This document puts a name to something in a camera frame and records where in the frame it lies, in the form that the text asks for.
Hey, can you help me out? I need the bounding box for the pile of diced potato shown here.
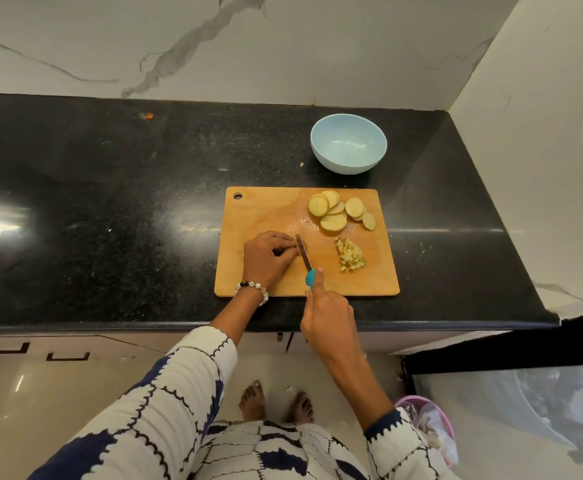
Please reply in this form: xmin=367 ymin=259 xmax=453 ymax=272
xmin=335 ymin=237 xmax=366 ymax=273

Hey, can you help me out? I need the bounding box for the light blue bowl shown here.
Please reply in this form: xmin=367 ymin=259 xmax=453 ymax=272
xmin=310 ymin=113 xmax=388 ymax=175

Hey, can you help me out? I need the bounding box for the person's left hand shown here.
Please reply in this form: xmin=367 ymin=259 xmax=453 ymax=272
xmin=242 ymin=231 xmax=300 ymax=291

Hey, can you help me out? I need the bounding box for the person's left foot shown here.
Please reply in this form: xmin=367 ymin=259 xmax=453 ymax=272
xmin=239 ymin=380 xmax=268 ymax=423

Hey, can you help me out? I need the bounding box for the person's left forearm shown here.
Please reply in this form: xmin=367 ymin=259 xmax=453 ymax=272
xmin=207 ymin=290 xmax=268 ymax=346

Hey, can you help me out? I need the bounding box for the blue handled kitchen knife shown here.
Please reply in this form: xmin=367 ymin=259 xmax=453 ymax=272
xmin=294 ymin=234 xmax=318 ymax=291

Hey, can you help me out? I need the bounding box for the person's right foot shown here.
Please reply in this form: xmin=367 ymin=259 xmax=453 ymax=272
xmin=288 ymin=391 xmax=316 ymax=426

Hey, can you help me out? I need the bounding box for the pink waste bin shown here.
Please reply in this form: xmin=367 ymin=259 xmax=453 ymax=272
xmin=394 ymin=395 xmax=458 ymax=468

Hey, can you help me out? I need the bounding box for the wooden cutting board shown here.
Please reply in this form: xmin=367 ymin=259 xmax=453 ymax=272
xmin=214 ymin=186 xmax=400 ymax=298

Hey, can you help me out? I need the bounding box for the plastic covered white appliance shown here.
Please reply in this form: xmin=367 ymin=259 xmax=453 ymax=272
xmin=410 ymin=364 xmax=583 ymax=480

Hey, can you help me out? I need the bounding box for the pearl bead bracelet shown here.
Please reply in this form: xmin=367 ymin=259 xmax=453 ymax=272
xmin=235 ymin=280 xmax=270 ymax=307

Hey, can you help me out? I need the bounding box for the pile of potato slices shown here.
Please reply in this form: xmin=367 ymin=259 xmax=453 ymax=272
xmin=307 ymin=190 xmax=377 ymax=232

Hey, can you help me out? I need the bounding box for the clear plastic bag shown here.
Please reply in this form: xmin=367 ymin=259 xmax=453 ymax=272
xmin=400 ymin=401 xmax=459 ymax=468

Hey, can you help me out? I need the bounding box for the person's right hand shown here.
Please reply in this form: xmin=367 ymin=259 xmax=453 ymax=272
xmin=299 ymin=267 xmax=361 ymax=356

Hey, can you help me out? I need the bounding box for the person's right forearm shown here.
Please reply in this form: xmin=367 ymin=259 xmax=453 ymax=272
xmin=309 ymin=336 xmax=397 ymax=433

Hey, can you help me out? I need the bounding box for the white navy patterned dress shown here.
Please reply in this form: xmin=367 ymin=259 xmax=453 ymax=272
xmin=27 ymin=326 xmax=461 ymax=480

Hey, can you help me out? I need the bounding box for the person's foot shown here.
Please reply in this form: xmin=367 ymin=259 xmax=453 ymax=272
xmin=239 ymin=380 xmax=268 ymax=423
xmin=288 ymin=391 xmax=316 ymax=426

